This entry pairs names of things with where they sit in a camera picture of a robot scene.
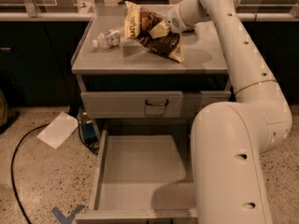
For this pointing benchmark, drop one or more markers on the open grey middle drawer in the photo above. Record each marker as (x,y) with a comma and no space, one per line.
(142,178)

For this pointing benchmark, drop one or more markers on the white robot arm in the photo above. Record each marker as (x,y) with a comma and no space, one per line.
(228,138)

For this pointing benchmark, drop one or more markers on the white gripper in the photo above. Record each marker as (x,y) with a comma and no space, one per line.
(174,19)

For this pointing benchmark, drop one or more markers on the brown chip bag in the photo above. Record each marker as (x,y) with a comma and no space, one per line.
(139,21)

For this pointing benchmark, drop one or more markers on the closed grey top drawer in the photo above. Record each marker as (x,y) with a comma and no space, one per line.
(148,104)

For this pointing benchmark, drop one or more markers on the white paper sheet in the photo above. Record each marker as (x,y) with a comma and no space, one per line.
(58,130)

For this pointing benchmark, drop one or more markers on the blue box on floor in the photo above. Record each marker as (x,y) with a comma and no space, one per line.
(88,133)

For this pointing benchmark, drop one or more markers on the grey cabinet with counter top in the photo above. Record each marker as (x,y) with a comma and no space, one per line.
(131,67)

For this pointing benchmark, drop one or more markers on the clear plastic water bottle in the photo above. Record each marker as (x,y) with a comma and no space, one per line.
(109,39)

